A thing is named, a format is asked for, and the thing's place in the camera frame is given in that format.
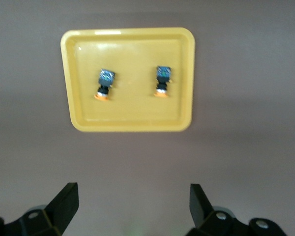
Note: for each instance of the yellow plastic tray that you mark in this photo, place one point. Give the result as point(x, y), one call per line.
point(132, 110)

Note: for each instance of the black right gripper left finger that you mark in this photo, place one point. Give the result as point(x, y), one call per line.
point(51, 216)

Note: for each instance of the yellow cap push button switch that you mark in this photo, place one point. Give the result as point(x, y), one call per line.
point(105, 78)
point(163, 73)

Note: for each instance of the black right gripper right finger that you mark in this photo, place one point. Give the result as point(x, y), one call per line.
point(211, 223)

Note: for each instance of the brown table cover mat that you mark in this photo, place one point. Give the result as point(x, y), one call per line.
point(147, 159)

